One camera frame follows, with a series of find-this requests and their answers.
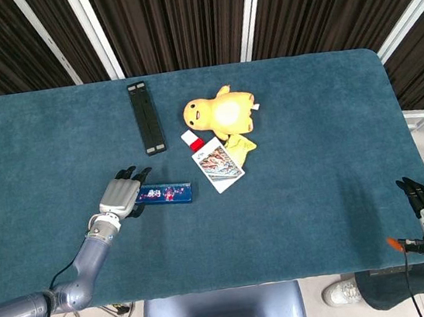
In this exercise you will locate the illustrated card pack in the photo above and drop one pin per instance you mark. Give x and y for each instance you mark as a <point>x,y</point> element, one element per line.
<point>219,167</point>

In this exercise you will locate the blue glasses case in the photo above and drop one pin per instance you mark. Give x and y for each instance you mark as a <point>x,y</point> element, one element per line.
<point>169,193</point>

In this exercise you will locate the white frame post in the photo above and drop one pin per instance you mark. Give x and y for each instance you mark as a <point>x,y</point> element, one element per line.
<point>408,17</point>
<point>251,12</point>
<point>95,33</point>
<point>50,41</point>

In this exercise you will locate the yellow plush toy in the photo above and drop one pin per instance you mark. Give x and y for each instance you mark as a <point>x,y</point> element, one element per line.
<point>225,111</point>

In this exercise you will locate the dark brown curtain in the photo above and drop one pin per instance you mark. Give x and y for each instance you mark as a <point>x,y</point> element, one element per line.
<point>178,18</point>

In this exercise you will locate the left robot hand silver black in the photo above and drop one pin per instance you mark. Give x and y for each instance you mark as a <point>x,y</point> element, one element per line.
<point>119,196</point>

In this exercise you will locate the left robot arm grey-blue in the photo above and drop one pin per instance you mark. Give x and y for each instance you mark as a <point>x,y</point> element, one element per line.
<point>88,260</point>

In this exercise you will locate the red and white eraser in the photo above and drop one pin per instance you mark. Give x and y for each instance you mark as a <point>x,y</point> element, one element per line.
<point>193,140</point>

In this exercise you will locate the yellow crumpled wrapper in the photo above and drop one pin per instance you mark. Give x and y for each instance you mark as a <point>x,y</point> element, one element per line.
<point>243,146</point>

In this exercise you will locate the white sneaker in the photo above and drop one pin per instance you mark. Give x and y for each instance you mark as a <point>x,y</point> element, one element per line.
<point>341,293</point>

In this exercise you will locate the blue table cloth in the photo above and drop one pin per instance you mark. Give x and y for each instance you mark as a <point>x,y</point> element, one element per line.
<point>282,215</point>

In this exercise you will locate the person in dark clothes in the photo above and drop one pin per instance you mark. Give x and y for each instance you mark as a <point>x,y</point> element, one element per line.
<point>393,287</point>

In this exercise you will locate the black table bracket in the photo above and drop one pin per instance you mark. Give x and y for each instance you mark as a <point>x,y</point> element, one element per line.
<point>387,271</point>

